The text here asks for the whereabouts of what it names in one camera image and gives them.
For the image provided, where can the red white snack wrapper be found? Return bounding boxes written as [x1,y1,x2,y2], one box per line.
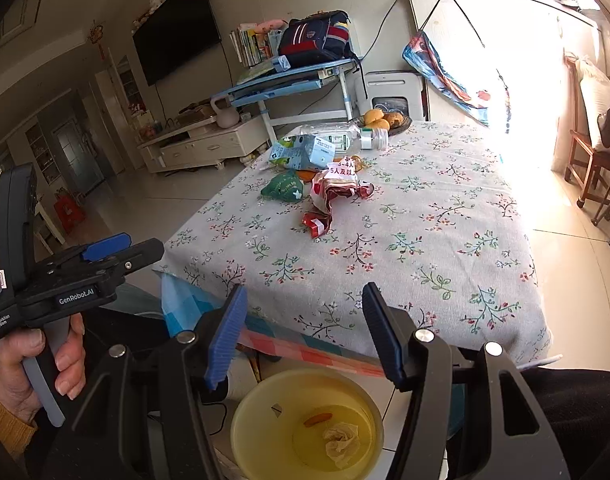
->
[303,155,375,238]

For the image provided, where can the dark fruit plate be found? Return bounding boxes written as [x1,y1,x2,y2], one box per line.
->
[359,108,411,136]

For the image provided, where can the blue kids study desk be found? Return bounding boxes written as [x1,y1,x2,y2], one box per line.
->
[211,58,360,144]

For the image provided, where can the yellow orange fruit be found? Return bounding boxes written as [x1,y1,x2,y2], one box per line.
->
[363,108,391,131]

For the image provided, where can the yellow plastic trash bin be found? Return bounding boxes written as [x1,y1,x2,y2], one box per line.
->
[230,368,383,479]

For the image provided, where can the row of books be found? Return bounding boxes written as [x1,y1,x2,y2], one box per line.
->
[229,20,288,68]

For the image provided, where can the light blue milk carton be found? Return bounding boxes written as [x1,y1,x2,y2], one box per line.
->
[269,133,335,171]

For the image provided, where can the orange peel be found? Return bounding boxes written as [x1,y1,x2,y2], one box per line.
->
[295,155,367,183]
[303,413,333,428]

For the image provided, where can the black wall television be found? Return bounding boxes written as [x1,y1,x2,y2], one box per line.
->
[132,0,221,86]

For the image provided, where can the green plush toy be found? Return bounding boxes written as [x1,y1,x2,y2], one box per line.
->
[261,170,304,203]

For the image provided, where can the colourful hanging bag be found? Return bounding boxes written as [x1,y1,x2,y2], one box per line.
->
[401,32,512,133]

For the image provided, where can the orange peel under carton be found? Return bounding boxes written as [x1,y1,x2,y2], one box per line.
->
[295,155,367,183]

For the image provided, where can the navy red school backpack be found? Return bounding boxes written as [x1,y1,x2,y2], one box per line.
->
[279,10,356,68]

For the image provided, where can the clear plastic water bottle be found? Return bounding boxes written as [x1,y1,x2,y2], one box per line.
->
[299,122,390,153]

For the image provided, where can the white tissue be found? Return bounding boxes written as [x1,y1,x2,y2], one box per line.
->
[322,422,360,469]

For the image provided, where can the wooden chair with cushion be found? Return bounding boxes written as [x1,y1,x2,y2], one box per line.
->
[564,53,610,209]

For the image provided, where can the orange knit sleeve forearm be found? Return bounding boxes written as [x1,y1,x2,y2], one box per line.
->
[0,402,37,462]

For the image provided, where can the pink kettlebell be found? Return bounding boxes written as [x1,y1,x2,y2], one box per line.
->
[211,96,240,129]

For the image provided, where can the floral white tablecloth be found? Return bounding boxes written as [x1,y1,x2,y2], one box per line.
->
[157,122,552,364]

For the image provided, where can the white TV cabinet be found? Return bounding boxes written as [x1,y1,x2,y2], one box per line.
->
[138,117,269,174]

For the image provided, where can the white air purifier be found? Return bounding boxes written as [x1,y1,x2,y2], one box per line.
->
[356,70,427,122]

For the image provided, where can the red object on floor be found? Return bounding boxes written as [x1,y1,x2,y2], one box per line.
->
[53,188,87,234]

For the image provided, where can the orange peel front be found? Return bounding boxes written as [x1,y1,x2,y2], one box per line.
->
[303,413,333,428]

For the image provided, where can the brown pastry on plate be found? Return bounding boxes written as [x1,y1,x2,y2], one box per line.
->
[384,112,405,129]

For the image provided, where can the person's left hand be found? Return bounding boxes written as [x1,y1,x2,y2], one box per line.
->
[0,313,86,424]

